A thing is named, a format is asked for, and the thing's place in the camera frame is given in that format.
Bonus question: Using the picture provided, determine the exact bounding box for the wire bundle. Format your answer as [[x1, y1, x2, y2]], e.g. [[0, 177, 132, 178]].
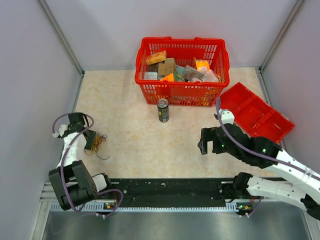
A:
[[83, 133, 110, 161]]

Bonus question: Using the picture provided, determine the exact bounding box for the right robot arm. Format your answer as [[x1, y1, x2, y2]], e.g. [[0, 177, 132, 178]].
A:
[[197, 123, 320, 220]]

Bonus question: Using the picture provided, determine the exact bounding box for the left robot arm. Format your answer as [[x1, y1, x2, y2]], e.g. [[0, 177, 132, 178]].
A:
[[48, 112, 114, 212]]

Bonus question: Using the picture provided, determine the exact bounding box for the red compartment tray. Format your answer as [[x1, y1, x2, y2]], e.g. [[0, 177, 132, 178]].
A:
[[220, 82, 295, 143]]

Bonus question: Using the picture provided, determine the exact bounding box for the black drink can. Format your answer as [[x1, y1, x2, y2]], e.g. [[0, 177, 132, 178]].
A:
[[157, 98, 169, 123]]

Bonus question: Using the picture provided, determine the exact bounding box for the grey printed packet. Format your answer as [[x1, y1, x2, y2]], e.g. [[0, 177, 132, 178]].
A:
[[182, 65, 204, 81]]

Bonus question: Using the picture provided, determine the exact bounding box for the orange triangular pack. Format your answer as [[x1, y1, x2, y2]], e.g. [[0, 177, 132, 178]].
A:
[[160, 73, 175, 82]]

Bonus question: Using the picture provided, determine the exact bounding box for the orange glowing box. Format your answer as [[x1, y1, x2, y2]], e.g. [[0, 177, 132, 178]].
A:
[[194, 58, 210, 73]]

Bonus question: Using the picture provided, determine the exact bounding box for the brown cardboard box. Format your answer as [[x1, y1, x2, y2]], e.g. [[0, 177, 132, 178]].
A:
[[157, 57, 177, 76]]

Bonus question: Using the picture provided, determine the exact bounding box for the clear plastic pack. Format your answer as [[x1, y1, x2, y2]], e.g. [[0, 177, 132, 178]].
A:
[[144, 71, 158, 80]]

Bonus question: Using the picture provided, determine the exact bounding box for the red plastic shopping basket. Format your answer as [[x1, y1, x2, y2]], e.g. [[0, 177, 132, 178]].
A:
[[134, 36, 230, 107]]

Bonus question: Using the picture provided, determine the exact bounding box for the yellow snack box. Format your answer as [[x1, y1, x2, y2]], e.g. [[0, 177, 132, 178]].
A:
[[146, 50, 167, 65]]

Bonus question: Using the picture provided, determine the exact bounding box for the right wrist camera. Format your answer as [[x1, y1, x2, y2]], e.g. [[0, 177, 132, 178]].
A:
[[214, 109, 235, 125]]

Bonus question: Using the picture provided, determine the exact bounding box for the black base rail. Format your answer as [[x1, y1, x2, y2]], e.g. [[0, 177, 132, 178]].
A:
[[94, 177, 266, 209]]

